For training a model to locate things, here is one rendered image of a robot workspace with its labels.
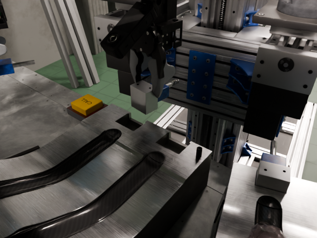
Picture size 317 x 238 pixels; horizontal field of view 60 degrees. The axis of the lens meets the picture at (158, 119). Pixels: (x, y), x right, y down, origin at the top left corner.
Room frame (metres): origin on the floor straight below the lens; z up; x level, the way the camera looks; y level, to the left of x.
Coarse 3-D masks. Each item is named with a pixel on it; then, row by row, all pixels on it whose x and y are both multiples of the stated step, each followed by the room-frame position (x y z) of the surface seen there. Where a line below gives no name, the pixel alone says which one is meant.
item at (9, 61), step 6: (0, 60) 0.68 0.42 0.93; (6, 60) 0.68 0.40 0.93; (30, 60) 0.70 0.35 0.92; (0, 66) 0.65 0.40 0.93; (6, 66) 0.66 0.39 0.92; (12, 66) 0.66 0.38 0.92; (18, 66) 0.68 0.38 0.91; (0, 72) 0.65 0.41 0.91; (6, 72) 0.66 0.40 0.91; (12, 72) 0.66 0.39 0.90
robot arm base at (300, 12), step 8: (280, 0) 0.75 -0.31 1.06; (288, 0) 0.73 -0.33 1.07; (296, 0) 0.70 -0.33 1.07; (304, 0) 0.69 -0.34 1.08; (312, 0) 0.68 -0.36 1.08; (280, 8) 0.74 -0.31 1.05; (288, 8) 0.71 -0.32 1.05; (296, 8) 0.69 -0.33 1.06; (304, 8) 0.68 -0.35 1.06; (312, 8) 0.67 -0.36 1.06; (296, 16) 0.69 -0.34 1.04; (304, 16) 0.68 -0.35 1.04; (312, 16) 0.67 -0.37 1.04
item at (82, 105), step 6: (84, 96) 0.65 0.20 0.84; (90, 96) 0.65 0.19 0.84; (72, 102) 0.62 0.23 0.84; (78, 102) 0.62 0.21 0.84; (84, 102) 0.62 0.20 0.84; (90, 102) 0.62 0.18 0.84; (96, 102) 0.62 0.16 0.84; (102, 102) 0.63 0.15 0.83; (72, 108) 0.62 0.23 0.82; (78, 108) 0.60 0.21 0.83; (84, 108) 0.59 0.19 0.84; (90, 108) 0.60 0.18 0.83; (96, 108) 0.61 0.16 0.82; (84, 114) 0.59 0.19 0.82
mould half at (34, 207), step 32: (96, 128) 0.44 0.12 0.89; (128, 128) 0.44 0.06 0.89; (160, 128) 0.44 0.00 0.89; (0, 160) 0.33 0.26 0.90; (32, 160) 0.35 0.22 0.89; (96, 160) 0.35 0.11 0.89; (128, 160) 0.35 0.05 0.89; (192, 160) 0.35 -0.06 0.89; (32, 192) 0.26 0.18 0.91; (64, 192) 0.28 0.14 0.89; (96, 192) 0.28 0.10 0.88; (160, 192) 0.28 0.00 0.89; (192, 192) 0.32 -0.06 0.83; (0, 224) 0.19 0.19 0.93; (32, 224) 0.20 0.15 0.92; (96, 224) 0.22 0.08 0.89; (128, 224) 0.23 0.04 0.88; (160, 224) 0.25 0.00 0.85
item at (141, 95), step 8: (176, 80) 0.59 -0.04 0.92; (136, 88) 0.51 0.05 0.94; (144, 88) 0.51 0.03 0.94; (168, 88) 0.54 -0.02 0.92; (136, 96) 0.51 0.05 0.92; (144, 96) 0.49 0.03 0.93; (152, 96) 0.50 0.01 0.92; (160, 96) 0.52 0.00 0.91; (168, 96) 0.54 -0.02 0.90; (136, 104) 0.51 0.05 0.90; (144, 104) 0.49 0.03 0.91; (152, 104) 0.50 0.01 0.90; (144, 112) 0.49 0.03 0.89
